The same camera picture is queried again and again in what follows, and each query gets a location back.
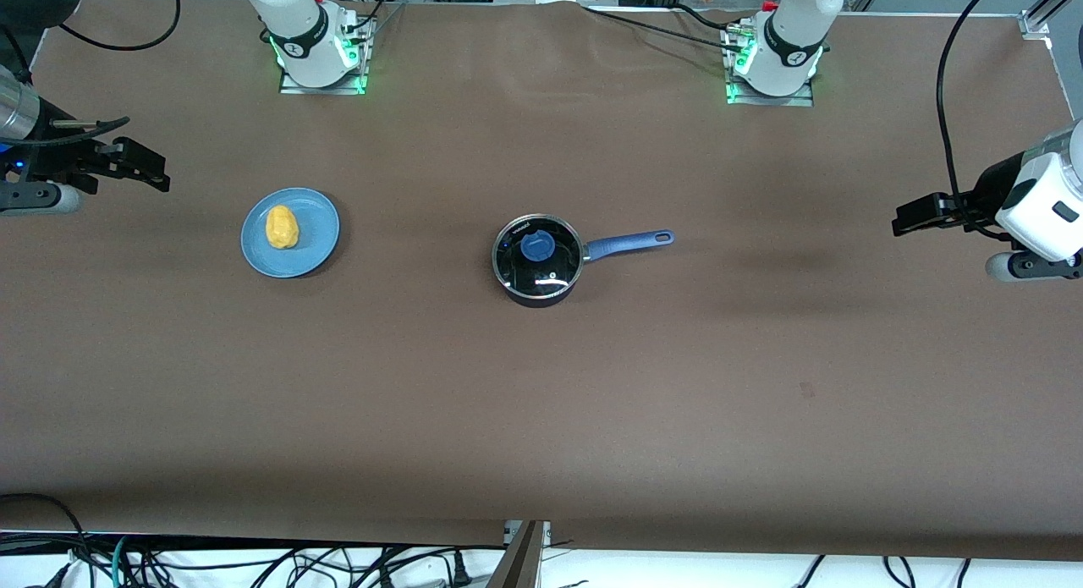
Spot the glass lid with blue knob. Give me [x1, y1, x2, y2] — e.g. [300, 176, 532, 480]
[493, 215, 584, 294]

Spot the black plug cable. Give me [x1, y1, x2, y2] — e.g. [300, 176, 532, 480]
[355, 547, 475, 588]

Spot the aluminium profile post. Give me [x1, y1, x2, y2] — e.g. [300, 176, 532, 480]
[486, 520, 552, 588]

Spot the aluminium frame corner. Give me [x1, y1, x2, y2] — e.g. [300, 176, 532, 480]
[1019, 0, 1083, 41]

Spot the blue plate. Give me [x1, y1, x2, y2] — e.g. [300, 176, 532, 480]
[240, 187, 341, 279]

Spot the black cable across table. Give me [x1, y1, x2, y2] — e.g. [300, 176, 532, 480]
[582, 3, 741, 54]

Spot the black pot with blue handle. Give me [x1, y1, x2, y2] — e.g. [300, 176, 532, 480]
[492, 213, 676, 309]

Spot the black looping floor cable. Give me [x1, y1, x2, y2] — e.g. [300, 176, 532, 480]
[0, 492, 96, 588]

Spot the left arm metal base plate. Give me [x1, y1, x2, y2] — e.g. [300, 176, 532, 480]
[721, 21, 816, 107]

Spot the brown paper table cover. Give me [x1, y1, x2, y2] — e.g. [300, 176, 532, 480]
[0, 0, 1083, 563]

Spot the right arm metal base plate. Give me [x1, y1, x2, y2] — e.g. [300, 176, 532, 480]
[278, 11, 375, 96]

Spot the yellow potato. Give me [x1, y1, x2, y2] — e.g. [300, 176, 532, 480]
[265, 204, 301, 250]

